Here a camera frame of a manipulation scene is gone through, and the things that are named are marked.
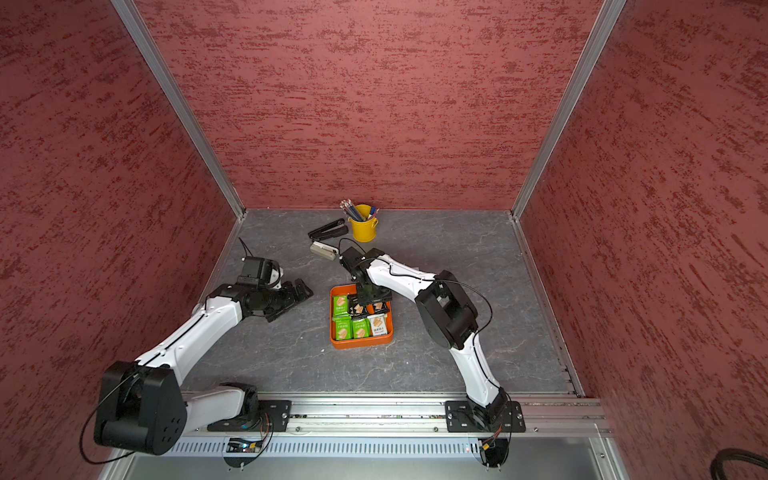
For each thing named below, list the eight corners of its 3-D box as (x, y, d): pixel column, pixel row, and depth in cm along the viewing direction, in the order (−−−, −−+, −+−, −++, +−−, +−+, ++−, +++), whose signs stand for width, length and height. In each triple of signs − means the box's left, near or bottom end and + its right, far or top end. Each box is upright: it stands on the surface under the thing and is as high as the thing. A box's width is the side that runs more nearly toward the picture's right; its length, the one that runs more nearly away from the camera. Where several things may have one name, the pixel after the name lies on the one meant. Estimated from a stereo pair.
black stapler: (311, 244, 112) (310, 240, 110) (307, 233, 115) (306, 229, 114) (349, 231, 116) (348, 227, 114) (344, 221, 120) (343, 217, 118)
